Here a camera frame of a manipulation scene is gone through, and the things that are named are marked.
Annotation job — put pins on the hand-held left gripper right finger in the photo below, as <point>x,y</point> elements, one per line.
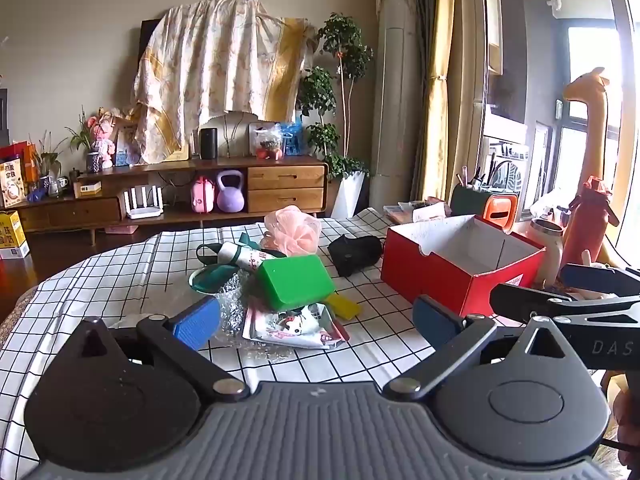
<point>435,320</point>

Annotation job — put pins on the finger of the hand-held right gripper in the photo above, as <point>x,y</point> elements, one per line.
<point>595,279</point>
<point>525,302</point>

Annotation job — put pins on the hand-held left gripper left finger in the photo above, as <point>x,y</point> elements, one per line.
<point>197,322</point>

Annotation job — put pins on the clear bubble wrap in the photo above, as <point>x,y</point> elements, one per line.
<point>232,305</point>

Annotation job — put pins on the red cardboard box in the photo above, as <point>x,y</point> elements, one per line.
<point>425,280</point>

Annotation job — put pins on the mint green mug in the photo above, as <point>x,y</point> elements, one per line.
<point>210,281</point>

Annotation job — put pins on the white patterned sock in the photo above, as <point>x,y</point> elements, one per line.
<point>245,257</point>

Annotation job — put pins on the yellow cloth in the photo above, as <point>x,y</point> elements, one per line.
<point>344,306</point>

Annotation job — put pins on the cartoon printed pouch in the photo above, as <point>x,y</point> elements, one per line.
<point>295,327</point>

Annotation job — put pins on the black fabric pouch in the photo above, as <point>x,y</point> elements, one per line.
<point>355,255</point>

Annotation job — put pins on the green sponge block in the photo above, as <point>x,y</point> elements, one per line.
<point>295,280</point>

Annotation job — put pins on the pink bath pouf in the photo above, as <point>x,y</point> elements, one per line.
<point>292,230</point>

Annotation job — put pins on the person's right forearm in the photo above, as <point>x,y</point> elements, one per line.
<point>629,425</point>

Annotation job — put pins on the red water bottle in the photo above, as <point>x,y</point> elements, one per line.
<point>585,240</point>

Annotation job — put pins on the white steel tumbler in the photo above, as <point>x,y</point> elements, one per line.
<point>550,255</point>

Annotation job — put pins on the black white checked tablecloth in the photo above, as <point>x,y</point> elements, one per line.
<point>125,280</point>

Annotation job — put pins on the green orange storage box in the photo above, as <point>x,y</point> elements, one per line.
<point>500,212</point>

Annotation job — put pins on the red white paper packet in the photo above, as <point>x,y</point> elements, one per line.
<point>427,212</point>

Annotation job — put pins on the pink toy suitcase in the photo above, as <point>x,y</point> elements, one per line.
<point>202,197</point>

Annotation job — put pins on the white router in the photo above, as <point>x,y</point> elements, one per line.
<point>145,207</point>

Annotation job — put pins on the purple kettlebell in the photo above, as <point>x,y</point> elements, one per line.
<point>231,197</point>

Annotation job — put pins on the washing machine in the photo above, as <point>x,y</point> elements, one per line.
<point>507,170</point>

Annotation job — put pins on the yellow giraffe toy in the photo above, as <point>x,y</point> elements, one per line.
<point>595,135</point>

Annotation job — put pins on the wooden tv cabinet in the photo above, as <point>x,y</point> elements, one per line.
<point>285,177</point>

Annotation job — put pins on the small wooden box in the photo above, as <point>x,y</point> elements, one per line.
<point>87,189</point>

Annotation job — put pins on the black speaker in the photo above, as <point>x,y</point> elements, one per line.
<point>209,144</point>

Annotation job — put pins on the clear plastic bag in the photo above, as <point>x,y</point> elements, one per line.
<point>265,142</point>

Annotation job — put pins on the yellow carton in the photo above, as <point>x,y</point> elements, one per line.
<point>11,235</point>

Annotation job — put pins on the pink doll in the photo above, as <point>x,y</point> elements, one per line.
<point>102,135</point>

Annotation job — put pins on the plant in glass vase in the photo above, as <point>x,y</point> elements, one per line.
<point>47,165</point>

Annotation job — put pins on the cream printed snack box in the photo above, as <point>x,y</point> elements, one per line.
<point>11,185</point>

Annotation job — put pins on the orange red gift bag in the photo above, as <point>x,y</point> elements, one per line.
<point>27,160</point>

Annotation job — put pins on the covered standing air conditioner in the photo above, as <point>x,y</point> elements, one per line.
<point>397,85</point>

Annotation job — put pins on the yellow curtain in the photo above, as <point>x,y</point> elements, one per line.
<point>440,35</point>

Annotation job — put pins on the potted green tree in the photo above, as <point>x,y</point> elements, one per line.
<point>345,40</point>

